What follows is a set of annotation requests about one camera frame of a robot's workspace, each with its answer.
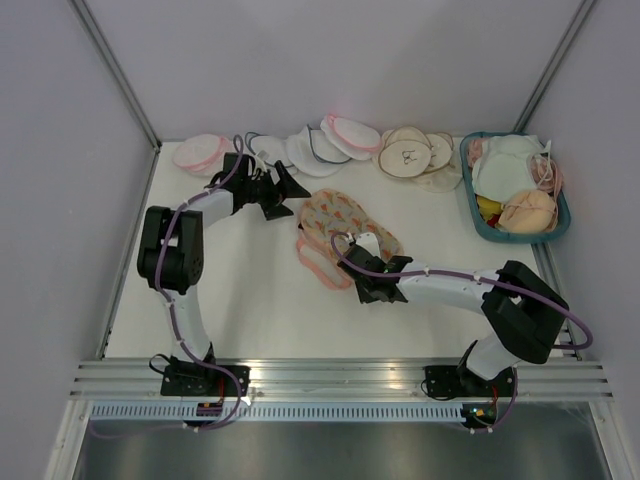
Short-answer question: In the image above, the pink-trimmed mesh bag centre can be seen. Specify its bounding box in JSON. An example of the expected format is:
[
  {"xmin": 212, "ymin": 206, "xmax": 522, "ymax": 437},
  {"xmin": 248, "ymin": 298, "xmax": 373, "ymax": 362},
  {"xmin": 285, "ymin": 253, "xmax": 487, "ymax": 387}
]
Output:
[{"xmin": 320, "ymin": 114, "xmax": 382, "ymax": 161}]

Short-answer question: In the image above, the blue-trimmed white mesh bag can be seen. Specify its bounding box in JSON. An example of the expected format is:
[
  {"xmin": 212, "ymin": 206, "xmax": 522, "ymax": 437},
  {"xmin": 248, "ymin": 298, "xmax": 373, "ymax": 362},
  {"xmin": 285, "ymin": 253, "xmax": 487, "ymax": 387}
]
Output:
[{"xmin": 244, "ymin": 131, "xmax": 297, "ymax": 173}]

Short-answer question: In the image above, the pink-trimmed mesh bag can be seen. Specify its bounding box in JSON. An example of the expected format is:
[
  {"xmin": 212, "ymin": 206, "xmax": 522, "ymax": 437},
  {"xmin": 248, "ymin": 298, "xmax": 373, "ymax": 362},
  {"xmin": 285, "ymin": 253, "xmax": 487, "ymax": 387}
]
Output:
[
  {"xmin": 172, "ymin": 134, "xmax": 234, "ymax": 177},
  {"xmin": 320, "ymin": 114, "xmax": 382, "ymax": 161}
]

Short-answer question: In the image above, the white slotted cable duct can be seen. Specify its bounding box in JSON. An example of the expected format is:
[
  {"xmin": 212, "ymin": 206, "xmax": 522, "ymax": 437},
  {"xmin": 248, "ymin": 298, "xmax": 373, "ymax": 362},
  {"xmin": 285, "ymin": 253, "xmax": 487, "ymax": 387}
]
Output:
[{"xmin": 90, "ymin": 401, "xmax": 463, "ymax": 423}]

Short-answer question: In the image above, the pink lace bra in basket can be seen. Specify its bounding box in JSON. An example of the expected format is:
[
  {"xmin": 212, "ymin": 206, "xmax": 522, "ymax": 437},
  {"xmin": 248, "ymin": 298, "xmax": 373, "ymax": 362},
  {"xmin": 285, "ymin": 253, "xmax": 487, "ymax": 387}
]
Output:
[{"xmin": 529, "ymin": 141, "xmax": 564, "ymax": 198}]

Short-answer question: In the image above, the grey-trimmed white mesh bag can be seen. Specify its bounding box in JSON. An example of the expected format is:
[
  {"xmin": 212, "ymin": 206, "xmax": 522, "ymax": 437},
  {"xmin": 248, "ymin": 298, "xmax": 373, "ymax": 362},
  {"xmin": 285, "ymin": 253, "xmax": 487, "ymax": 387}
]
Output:
[{"xmin": 285, "ymin": 125, "xmax": 351, "ymax": 178}]

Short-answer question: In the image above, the right aluminium frame post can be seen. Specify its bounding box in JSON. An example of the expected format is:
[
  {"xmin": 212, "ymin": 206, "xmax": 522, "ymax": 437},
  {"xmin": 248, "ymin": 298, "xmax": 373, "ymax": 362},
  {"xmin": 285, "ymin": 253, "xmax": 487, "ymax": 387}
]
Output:
[{"xmin": 512, "ymin": 0, "xmax": 599, "ymax": 133}]

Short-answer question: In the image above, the aluminium frame post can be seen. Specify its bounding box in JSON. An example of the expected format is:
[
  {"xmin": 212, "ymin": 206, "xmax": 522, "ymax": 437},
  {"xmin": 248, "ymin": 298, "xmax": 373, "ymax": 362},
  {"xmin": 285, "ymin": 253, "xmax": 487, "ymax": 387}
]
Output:
[
  {"xmin": 512, "ymin": 0, "xmax": 599, "ymax": 133},
  {"xmin": 68, "ymin": 0, "xmax": 162, "ymax": 152}
]

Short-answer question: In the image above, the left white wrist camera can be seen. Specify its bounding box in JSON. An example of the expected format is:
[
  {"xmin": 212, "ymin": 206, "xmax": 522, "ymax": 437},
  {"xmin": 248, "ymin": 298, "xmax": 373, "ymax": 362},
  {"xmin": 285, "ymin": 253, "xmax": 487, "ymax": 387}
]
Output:
[{"xmin": 253, "ymin": 150, "xmax": 278, "ymax": 172}]

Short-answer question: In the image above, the beige mesh bag rear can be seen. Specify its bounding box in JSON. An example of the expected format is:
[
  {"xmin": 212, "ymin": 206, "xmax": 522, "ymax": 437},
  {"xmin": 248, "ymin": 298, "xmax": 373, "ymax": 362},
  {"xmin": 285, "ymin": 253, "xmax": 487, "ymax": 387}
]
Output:
[{"xmin": 413, "ymin": 132, "xmax": 463, "ymax": 193}]

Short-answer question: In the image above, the beige brown-trimmed mesh bag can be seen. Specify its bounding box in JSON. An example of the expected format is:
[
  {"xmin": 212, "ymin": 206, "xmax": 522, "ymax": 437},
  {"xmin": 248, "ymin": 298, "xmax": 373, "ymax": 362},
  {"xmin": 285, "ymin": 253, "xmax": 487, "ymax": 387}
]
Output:
[{"xmin": 372, "ymin": 126, "xmax": 433, "ymax": 179}]

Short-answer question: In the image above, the yellow garment in basket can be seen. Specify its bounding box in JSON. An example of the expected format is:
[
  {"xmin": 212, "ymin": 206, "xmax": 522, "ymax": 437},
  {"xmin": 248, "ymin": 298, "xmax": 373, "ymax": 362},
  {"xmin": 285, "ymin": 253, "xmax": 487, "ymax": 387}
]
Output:
[{"xmin": 476, "ymin": 195, "xmax": 503, "ymax": 219}]

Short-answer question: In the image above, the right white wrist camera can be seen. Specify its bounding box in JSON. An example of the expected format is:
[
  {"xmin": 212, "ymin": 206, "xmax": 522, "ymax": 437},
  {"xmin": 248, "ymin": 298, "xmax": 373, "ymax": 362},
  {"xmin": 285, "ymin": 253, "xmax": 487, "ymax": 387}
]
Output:
[{"xmin": 347, "ymin": 232, "xmax": 381, "ymax": 263}]

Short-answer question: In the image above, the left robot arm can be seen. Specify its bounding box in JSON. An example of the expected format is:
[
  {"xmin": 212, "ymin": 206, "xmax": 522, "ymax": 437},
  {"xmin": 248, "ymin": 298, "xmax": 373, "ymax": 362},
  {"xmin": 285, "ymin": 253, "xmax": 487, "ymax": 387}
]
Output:
[{"xmin": 137, "ymin": 153, "xmax": 311, "ymax": 396}]

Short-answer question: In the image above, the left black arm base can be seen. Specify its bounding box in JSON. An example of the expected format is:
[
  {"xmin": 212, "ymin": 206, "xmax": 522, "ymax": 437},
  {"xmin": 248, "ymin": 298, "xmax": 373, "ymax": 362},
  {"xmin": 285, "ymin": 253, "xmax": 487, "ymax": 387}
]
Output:
[{"xmin": 148, "ymin": 354, "xmax": 251, "ymax": 398}]

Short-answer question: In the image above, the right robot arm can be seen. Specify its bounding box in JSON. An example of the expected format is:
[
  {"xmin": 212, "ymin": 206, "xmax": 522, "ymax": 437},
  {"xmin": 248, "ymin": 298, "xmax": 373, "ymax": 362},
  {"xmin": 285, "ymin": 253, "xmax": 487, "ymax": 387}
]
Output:
[{"xmin": 338, "ymin": 244, "xmax": 568, "ymax": 395}]

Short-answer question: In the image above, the white bra in basket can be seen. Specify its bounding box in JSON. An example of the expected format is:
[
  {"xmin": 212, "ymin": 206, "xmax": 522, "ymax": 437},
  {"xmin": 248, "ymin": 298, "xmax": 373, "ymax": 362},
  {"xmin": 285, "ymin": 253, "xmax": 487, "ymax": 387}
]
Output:
[{"xmin": 472, "ymin": 135, "xmax": 543, "ymax": 204}]

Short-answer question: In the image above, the aluminium front rail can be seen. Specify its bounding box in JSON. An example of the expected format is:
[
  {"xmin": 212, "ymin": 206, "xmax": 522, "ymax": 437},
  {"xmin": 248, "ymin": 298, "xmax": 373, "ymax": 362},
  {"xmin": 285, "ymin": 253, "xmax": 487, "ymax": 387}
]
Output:
[{"xmin": 70, "ymin": 356, "xmax": 613, "ymax": 402}]

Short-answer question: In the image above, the floral patterned laundry bag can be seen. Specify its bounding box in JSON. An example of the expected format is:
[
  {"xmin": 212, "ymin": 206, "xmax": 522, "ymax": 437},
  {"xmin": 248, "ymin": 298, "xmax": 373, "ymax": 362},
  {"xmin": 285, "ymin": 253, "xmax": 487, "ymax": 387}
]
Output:
[{"xmin": 296, "ymin": 188, "xmax": 404, "ymax": 291}]

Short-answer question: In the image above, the left aluminium frame post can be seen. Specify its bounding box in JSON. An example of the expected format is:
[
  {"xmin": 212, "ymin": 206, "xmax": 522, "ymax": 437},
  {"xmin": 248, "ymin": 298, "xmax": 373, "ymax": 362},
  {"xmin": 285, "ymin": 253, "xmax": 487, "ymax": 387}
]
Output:
[{"xmin": 68, "ymin": 0, "xmax": 162, "ymax": 152}]

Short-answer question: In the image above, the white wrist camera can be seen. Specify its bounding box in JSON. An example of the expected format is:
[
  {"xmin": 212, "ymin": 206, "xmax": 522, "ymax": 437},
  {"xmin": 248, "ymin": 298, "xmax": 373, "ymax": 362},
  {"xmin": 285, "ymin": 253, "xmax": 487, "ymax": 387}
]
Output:
[
  {"xmin": 253, "ymin": 150, "xmax": 278, "ymax": 172},
  {"xmin": 347, "ymin": 232, "xmax": 381, "ymax": 263}
]

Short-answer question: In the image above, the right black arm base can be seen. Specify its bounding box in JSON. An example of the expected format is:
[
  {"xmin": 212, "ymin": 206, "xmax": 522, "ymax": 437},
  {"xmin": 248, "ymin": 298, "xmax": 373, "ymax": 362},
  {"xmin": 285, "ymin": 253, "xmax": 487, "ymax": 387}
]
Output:
[{"xmin": 422, "ymin": 365, "xmax": 515, "ymax": 401}]

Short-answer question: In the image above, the teal plastic basket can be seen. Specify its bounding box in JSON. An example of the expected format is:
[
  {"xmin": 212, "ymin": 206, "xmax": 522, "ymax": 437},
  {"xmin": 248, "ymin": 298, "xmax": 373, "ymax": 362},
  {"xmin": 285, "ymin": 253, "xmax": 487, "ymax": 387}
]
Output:
[{"xmin": 458, "ymin": 131, "xmax": 571, "ymax": 245}]

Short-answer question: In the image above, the pink-trimmed mesh bag left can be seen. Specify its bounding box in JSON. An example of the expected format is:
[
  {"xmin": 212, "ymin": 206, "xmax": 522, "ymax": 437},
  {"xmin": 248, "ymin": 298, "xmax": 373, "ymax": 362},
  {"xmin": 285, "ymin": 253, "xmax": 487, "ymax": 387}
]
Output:
[{"xmin": 172, "ymin": 134, "xmax": 234, "ymax": 177}]

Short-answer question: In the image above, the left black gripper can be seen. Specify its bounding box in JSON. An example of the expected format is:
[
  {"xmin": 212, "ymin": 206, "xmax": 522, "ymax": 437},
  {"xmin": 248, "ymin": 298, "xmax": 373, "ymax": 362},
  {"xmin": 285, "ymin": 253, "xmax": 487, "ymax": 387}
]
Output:
[{"xmin": 241, "ymin": 163, "xmax": 310, "ymax": 222}]

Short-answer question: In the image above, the peach bra in basket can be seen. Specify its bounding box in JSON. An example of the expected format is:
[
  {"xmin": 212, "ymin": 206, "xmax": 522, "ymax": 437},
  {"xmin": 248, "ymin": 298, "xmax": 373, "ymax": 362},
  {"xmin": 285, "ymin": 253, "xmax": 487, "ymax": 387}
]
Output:
[{"xmin": 498, "ymin": 189, "xmax": 557, "ymax": 234}]

